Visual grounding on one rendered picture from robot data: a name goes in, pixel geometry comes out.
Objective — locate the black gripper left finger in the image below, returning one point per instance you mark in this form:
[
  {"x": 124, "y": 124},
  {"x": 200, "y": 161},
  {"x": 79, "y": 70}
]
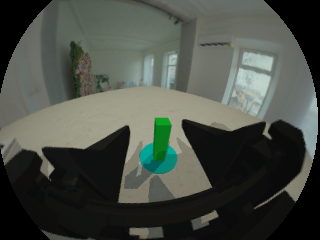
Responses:
[{"x": 101, "y": 163}]

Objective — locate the cyan circle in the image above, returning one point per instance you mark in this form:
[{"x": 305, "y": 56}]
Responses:
[{"x": 146, "y": 157}]

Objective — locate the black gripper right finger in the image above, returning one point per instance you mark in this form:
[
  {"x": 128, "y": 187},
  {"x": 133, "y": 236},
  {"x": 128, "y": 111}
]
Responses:
[{"x": 215, "y": 148}]

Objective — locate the green rectangular post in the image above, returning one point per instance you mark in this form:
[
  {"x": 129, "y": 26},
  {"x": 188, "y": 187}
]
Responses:
[{"x": 162, "y": 129}]

